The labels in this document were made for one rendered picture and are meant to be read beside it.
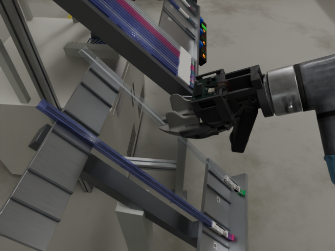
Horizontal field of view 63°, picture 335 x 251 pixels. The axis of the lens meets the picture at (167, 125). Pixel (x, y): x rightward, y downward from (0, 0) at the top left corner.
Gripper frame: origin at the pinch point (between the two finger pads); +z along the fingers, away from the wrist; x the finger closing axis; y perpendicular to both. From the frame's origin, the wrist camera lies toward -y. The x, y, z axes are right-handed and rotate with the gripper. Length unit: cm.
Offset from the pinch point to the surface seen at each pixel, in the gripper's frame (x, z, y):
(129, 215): 13.9, 11.3, -10.0
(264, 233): -22, 4, -106
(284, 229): -26, -5, -111
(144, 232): 13.9, 12.5, -18.3
